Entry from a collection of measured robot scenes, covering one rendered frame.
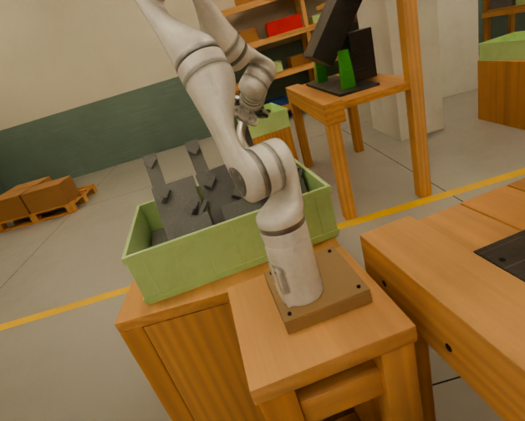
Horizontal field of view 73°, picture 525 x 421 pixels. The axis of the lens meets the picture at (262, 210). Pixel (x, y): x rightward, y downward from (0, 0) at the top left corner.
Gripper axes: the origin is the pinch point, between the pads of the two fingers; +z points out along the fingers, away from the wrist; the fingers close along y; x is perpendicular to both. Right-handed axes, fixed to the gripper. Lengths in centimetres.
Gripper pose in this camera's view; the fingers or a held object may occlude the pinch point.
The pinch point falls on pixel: (248, 111)
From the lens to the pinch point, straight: 122.6
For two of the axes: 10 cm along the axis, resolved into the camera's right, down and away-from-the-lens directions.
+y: -9.0, -4.3, -1.1
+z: -1.1, -0.2, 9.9
